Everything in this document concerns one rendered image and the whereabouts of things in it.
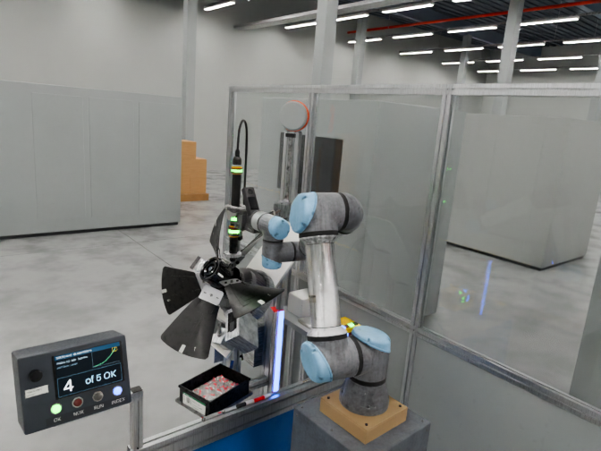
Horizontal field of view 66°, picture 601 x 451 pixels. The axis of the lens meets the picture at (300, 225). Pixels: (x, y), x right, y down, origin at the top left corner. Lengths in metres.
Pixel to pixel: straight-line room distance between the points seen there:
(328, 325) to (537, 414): 0.97
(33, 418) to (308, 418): 0.73
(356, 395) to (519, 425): 0.81
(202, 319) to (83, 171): 5.52
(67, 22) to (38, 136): 7.34
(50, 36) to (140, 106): 6.83
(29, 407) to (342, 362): 0.79
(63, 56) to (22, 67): 1.01
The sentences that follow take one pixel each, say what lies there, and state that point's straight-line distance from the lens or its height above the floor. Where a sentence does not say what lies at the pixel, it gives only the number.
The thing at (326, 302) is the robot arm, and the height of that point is 1.38.
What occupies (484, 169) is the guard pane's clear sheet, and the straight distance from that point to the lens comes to 1.95.
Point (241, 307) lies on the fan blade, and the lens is 1.79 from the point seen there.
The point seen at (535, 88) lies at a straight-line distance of 1.86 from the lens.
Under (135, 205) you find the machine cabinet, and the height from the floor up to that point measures 0.37.
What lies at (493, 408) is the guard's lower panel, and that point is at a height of 0.82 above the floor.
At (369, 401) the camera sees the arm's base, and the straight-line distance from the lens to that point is 1.47.
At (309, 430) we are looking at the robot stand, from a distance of 1.53.
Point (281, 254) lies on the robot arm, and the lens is 1.69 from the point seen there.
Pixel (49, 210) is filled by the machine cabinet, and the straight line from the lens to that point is 7.34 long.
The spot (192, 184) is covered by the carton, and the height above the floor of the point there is 0.33.
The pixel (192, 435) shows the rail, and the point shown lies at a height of 0.84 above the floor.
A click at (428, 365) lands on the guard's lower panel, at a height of 0.85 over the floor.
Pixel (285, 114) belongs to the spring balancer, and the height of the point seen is 1.88.
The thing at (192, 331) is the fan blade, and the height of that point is 0.99.
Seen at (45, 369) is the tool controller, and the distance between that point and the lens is 1.37.
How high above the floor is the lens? 1.87
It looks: 13 degrees down
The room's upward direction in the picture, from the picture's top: 5 degrees clockwise
